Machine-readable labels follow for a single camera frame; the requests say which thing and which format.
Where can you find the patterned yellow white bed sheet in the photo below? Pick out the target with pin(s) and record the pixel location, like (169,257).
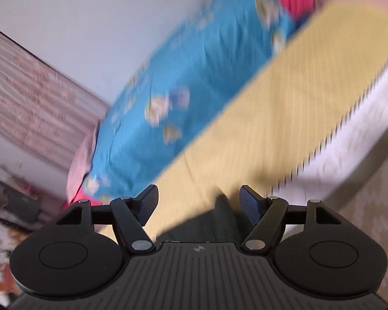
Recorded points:
(278,103)

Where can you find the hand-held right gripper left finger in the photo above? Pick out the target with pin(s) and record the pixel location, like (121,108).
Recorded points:
(146,205)

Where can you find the dark bag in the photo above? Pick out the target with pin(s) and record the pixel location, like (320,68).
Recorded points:
(14,201)

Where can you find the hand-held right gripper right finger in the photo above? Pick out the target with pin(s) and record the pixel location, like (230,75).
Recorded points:
(249,206)

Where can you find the pink striped curtain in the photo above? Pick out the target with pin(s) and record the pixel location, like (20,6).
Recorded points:
(32,103)

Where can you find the dark green knit sweater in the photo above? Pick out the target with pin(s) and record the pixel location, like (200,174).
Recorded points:
(199,226)

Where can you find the floral printed cloth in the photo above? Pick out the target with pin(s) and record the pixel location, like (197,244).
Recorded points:
(0,258)

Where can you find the blue floral quilt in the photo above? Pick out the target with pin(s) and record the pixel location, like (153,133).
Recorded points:
(181,87)

